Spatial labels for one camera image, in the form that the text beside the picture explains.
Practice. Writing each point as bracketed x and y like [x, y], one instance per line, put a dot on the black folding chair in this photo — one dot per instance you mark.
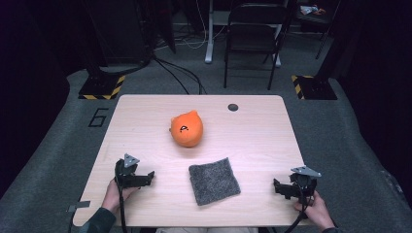
[256, 39]

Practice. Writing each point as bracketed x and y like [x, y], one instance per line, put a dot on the white desk leg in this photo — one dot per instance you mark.
[210, 39]

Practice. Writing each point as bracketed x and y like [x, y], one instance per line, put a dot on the person's left hand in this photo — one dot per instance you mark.
[111, 199]

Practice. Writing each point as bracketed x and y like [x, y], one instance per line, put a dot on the dark cabinet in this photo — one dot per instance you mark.
[120, 32]

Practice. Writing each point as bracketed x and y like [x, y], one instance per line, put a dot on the black table grommet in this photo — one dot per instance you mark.
[233, 107]

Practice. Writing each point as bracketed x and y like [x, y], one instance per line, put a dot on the colourful clutter on dark table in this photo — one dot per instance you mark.
[311, 9]

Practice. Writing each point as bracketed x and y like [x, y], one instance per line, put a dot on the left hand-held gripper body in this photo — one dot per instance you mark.
[128, 178]

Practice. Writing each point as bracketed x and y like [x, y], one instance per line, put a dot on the grey tape strip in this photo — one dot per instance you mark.
[79, 206]

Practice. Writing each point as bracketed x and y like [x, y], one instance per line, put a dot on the black yellow-striped stand base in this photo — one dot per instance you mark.
[102, 87]
[315, 88]

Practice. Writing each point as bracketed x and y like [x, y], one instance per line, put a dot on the grey fuzzy cloth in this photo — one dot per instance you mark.
[213, 181]

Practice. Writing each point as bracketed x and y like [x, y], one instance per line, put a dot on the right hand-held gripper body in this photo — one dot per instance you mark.
[304, 184]

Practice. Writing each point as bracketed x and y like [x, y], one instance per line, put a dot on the person's right hand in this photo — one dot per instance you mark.
[317, 212]

